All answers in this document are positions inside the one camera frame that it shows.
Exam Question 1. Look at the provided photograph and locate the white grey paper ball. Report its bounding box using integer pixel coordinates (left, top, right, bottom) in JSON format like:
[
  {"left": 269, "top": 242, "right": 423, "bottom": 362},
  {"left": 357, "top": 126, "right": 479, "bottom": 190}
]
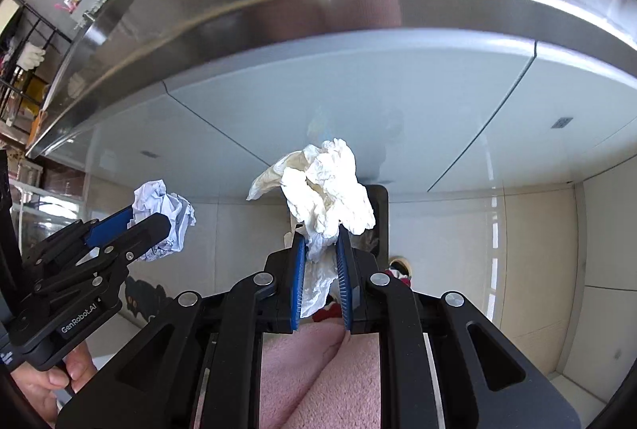
[{"left": 129, "top": 178, "right": 198, "bottom": 263}]

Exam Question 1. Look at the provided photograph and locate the white tissue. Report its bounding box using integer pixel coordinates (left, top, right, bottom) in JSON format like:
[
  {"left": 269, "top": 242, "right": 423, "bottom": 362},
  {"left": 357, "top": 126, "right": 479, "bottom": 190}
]
[{"left": 247, "top": 138, "right": 376, "bottom": 318}]

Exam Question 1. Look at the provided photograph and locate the dark square trash bin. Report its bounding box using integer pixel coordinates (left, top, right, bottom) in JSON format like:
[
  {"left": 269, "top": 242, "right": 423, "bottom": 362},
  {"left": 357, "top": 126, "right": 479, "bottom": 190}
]
[{"left": 288, "top": 183, "right": 391, "bottom": 270}]

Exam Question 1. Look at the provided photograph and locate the person's left hand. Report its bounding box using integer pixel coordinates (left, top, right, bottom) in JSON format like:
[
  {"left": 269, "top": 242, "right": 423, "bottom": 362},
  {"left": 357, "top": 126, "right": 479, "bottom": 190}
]
[{"left": 11, "top": 342, "right": 97, "bottom": 427}]

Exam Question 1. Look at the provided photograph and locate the pink fleece left leg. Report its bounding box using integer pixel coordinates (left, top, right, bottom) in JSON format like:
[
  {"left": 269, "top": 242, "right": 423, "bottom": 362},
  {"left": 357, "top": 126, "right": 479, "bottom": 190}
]
[{"left": 259, "top": 321, "right": 346, "bottom": 428}]

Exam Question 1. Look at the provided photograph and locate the pink fleece leg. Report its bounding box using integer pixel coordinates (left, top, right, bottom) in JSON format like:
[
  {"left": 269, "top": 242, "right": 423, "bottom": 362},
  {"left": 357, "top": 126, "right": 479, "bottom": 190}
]
[
  {"left": 259, "top": 321, "right": 346, "bottom": 428},
  {"left": 283, "top": 334, "right": 381, "bottom": 428}
]

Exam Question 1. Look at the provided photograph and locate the pink fleece right leg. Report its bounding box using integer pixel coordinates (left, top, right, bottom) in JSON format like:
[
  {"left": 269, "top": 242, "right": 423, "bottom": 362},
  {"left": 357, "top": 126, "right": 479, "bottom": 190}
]
[{"left": 283, "top": 334, "right": 381, "bottom": 428}]

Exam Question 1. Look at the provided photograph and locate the black side shelf rack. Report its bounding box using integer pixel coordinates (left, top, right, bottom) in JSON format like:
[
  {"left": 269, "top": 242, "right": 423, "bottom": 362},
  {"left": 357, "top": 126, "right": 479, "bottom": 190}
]
[{"left": 1, "top": 0, "right": 71, "bottom": 146}]

